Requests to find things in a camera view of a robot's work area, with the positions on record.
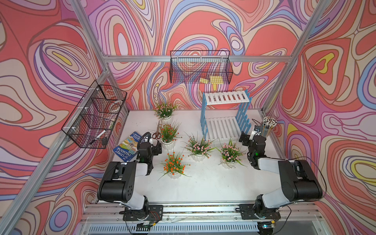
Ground black wire basket back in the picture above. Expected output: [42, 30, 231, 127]
[169, 49, 233, 85]

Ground red flower pot middle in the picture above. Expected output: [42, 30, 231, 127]
[159, 122, 181, 152]

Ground red handled scissors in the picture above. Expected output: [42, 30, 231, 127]
[152, 120, 162, 140]

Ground black wire basket left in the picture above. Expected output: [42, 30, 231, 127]
[61, 81, 127, 149]

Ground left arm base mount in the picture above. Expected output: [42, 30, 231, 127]
[123, 205, 164, 222]

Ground yellow sponge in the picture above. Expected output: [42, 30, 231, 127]
[199, 75, 224, 85]

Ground blue picture book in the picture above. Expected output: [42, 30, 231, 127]
[112, 131, 147, 162]

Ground blue white slatted rack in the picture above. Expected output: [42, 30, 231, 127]
[200, 90, 252, 141]

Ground clear tape roll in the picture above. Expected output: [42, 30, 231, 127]
[107, 100, 122, 114]

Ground pink flower pot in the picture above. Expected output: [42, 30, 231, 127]
[217, 139, 245, 169]
[184, 135, 215, 162]
[154, 103, 177, 124]

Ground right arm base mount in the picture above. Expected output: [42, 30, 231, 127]
[235, 204, 281, 221]

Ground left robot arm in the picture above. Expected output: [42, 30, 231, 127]
[97, 132, 162, 213]

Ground pencil holder with pencils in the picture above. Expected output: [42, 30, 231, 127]
[256, 116, 277, 138]

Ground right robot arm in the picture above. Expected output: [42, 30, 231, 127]
[239, 132, 323, 213]

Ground black wire basket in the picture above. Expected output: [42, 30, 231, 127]
[61, 81, 127, 149]
[169, 49, 233, 85]

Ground orange flower pot front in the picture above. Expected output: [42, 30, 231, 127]
[159, 152, 190, 179]

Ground pink flower pot back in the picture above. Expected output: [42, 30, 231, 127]
[154, 103, 177, 124]

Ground white marker pen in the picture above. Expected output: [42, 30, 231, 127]
[89, 130, 106, 145]

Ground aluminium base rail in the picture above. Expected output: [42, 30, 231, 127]
[74, 201, 331, 235]

